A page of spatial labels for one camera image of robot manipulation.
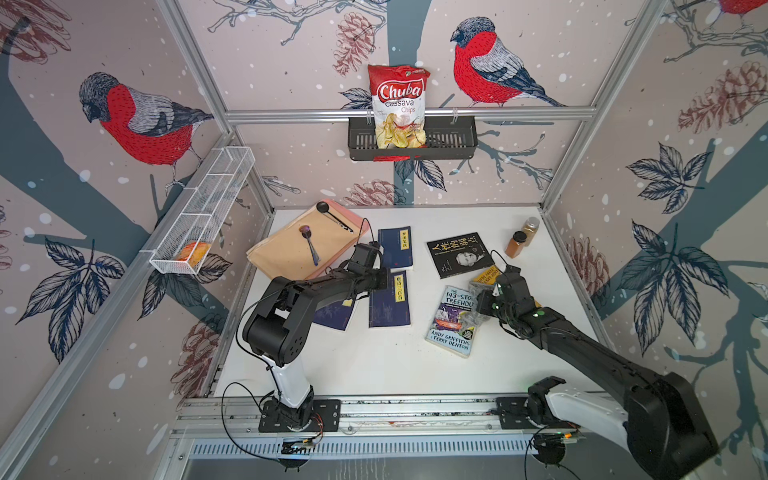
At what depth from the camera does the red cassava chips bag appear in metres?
0.83

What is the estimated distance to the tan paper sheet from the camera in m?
1.06

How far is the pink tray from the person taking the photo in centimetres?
106
